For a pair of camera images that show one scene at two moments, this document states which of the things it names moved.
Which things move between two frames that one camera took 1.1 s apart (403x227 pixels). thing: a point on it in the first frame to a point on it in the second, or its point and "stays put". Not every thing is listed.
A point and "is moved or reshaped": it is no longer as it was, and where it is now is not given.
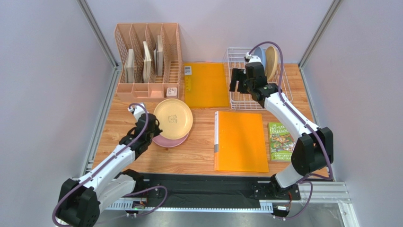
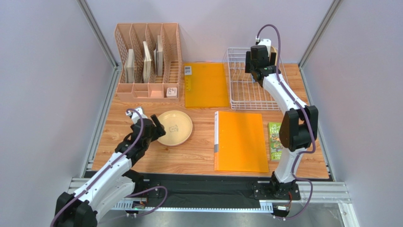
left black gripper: [157, 130] stays put
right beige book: [158, 56] stays put
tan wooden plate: [271, 59] stays put
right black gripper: [239, 78] to [250, 63]
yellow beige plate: [175, 118] is moved or reshaped
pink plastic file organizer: [152, 68] stays put
